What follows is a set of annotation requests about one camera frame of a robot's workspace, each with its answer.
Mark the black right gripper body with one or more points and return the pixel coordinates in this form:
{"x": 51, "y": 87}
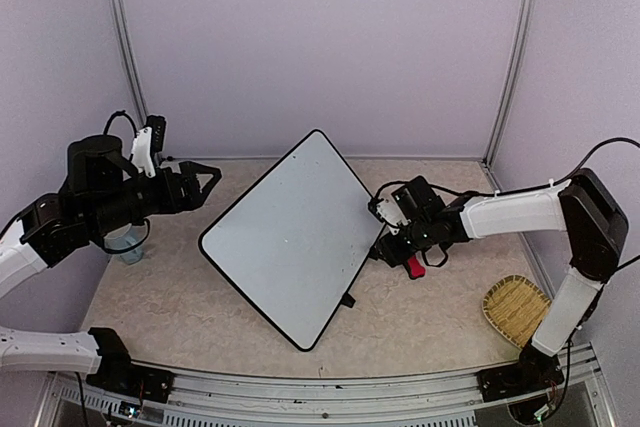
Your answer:
{"x": 420, "y": 239}

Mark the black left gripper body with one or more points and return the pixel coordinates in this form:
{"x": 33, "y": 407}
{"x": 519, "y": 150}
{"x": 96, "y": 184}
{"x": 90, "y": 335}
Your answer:
{"x": 117, "y": 209}

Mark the red black whiteboard eraser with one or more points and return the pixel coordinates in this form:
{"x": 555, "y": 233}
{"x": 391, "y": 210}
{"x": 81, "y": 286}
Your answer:
{"x": 414, "y": 268}

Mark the white whiteboard black frame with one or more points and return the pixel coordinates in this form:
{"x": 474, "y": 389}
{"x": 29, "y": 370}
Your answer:
{"x": 296, "y": 240}

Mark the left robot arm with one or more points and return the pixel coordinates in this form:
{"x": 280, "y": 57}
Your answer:
{"x": 103, "y": 191}

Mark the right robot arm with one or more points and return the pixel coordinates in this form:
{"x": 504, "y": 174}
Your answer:
{"x": 580, "y": 206}

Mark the black whiteboard stand foot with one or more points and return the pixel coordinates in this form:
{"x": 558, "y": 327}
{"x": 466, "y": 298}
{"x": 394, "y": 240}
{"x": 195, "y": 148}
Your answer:
{"x": 373, "y": 253}
{"x": 347, "y": 300}

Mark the light blue mug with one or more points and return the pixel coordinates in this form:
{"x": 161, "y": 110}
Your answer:
{"x": 124, "y": 243}

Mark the woven bamboo tray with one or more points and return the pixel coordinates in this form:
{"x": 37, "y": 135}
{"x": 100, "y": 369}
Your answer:
{"x": 515, "y": 306}

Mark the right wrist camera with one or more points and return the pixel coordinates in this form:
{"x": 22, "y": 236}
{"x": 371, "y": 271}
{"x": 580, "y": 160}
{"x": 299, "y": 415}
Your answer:
{"x": 388, "y": 213}

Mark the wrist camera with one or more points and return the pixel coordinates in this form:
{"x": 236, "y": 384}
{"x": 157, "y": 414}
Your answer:
{"x": 147, "y": 143}
{"x": 388, "y": 213}

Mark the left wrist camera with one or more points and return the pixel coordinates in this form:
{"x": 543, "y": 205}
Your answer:
{"x": 147, "y": 143}

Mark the front aluminium rail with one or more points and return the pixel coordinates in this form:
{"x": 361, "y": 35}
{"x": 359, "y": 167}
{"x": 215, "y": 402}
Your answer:
{"x": 472, "y": 396}

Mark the left aluminium corner post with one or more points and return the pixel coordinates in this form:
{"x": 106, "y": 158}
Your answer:
{"x": 127, "y": 55}

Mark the aluminium corner post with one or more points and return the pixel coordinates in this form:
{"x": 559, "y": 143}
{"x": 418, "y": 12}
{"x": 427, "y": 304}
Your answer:
{"x": 516, "y": 58}
{"x": 127, "y": 55}

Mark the right aluminium corner post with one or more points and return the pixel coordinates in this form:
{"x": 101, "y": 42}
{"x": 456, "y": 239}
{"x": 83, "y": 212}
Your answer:
{"x": 516, "y": 58}

